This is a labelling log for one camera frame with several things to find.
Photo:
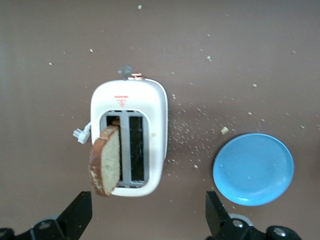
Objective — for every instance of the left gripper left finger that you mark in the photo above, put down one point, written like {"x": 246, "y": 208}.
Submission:
{"x": 77, "y": 215}

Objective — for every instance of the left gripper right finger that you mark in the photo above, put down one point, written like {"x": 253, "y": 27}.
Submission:
{"x": 215, "y": 213}

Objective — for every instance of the brown bread slice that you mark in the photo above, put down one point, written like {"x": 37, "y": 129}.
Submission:
{"x": 107, "y": 160}

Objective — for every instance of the blue plate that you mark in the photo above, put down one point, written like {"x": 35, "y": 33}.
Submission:
{"x": 253, "y": 170}

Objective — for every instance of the large bread crumb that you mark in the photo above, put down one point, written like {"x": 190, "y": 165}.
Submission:
{"x": 224, "y": 130}

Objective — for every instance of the white toaster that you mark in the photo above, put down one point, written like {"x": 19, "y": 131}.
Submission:
{"x": 155, "y": 130}

